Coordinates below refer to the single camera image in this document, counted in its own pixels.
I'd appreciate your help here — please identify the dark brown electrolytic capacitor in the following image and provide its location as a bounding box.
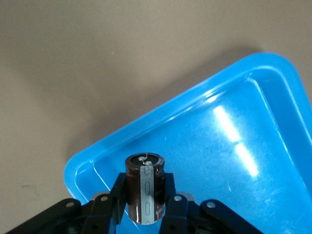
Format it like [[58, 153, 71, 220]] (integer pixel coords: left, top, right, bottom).
[[125, 152, 166, 225]]

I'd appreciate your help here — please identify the blue plastic tray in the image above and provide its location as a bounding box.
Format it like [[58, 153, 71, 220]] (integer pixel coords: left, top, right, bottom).
[[63, 51, 312, 234]]

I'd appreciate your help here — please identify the brown table cover sheet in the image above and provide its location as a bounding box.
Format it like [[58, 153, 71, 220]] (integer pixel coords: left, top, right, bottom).
[[0, 0, 312, 230]]

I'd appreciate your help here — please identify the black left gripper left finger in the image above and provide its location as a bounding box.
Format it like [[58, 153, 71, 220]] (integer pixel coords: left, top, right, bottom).
[[7, 172, 127, 234]]

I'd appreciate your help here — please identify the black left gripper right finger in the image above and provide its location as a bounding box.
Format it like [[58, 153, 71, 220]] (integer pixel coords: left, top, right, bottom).
[[159, 172, 263, 234]]

